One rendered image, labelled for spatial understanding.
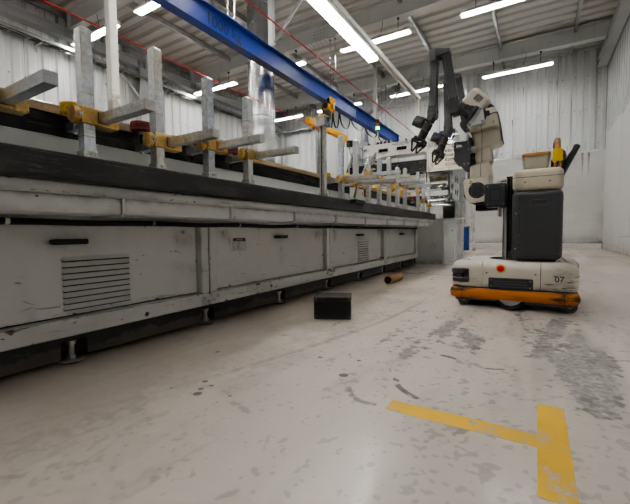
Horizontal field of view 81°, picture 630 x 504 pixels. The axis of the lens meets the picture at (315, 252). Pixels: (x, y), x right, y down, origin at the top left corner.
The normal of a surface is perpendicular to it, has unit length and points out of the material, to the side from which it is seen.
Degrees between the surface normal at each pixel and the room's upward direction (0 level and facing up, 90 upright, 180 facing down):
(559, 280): 90
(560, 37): 90
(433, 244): 90
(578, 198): 90
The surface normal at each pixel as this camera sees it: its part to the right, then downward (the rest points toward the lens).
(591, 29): -0.51, 0.05
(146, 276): 0.86, 0.02
